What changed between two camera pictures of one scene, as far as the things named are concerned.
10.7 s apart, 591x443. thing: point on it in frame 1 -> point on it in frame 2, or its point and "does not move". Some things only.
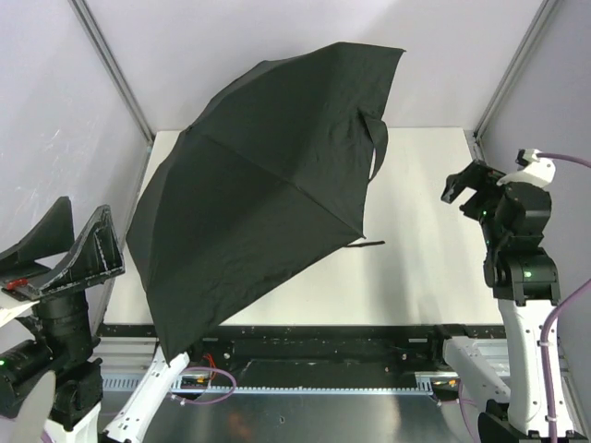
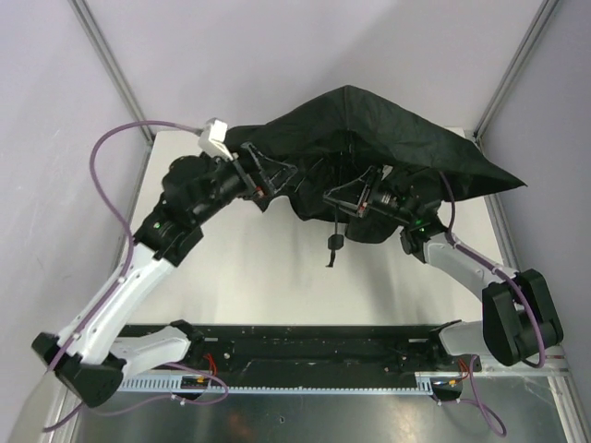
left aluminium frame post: (85, 14) does not move
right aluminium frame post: (531, 36) does not move
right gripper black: (476, 198) -> (366, 195)
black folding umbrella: (270, 181) -> (368, 169)
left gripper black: (57, 284) -> (249, 173)
